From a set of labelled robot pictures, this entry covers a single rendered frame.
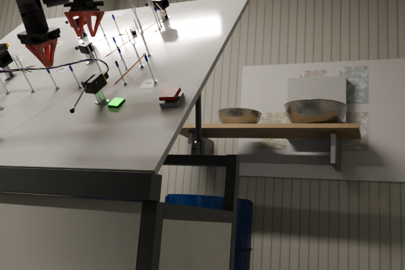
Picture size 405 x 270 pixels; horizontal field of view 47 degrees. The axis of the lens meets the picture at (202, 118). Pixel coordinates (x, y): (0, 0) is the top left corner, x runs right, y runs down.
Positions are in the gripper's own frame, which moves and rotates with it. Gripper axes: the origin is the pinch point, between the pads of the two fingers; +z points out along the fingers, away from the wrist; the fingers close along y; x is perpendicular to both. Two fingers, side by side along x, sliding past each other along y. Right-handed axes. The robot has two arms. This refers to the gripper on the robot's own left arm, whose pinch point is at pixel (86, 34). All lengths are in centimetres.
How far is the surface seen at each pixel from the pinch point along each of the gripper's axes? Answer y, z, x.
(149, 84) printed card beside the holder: -11.0, 16.2, -14.2
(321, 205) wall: -4, 140, -218
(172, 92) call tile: -26.0, 16.3, -5.7
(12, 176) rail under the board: 4.9, 36.1, 26.1
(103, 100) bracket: -1.3, 20.4, -3.5
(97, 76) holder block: -2.2, 12.4, -1.1
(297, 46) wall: 36, 27, -267
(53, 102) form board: 19.0, 22.4, -1.3
